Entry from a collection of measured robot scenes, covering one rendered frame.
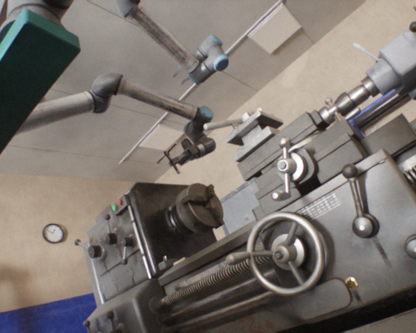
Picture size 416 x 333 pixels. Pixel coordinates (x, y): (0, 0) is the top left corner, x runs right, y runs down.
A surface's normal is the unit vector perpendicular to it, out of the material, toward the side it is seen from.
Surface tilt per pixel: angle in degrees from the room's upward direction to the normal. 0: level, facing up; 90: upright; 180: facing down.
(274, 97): 90
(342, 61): 90
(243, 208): 90
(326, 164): 90
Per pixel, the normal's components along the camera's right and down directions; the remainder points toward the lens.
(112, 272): -0.62, -0.09
